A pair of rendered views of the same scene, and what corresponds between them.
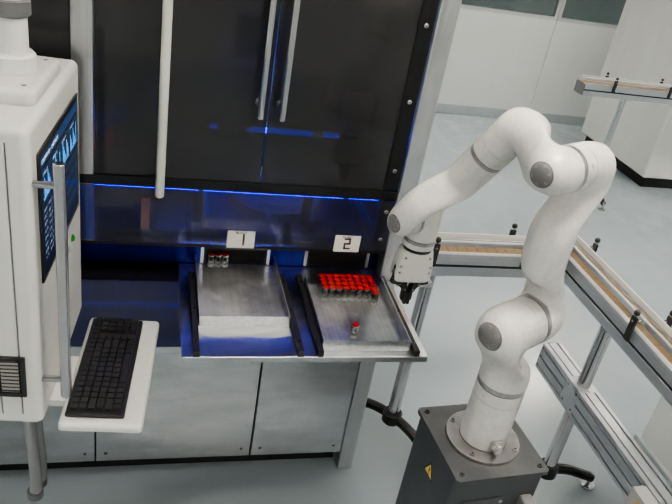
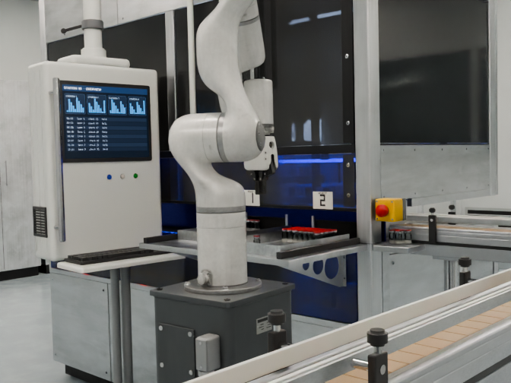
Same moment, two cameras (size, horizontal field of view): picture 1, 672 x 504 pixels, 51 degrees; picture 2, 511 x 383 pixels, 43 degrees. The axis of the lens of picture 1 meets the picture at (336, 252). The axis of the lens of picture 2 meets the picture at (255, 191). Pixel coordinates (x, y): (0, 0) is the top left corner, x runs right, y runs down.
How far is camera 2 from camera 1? 2.20 m
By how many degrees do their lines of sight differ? 63
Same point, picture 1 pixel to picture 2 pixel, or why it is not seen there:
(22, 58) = (90, 48)
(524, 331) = (183, 124)
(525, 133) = not seen: outside the picture
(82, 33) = (170, 58)
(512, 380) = (197, 188)
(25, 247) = (45, 130)
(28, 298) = (46, 164)
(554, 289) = (215, 87)
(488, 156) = not seen: hidden behind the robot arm
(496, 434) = (202, 260)
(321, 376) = not seen: hidden behind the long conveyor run
